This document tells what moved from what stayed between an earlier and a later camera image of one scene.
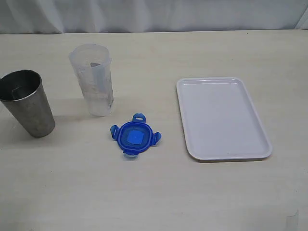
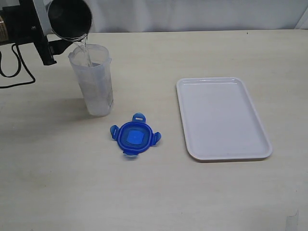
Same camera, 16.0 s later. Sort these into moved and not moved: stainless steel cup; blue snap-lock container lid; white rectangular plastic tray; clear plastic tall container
Moved: stainless steel cup
Not moved: clear plastic tall container; blue snap-lock container lid; white rectangular plastic tray
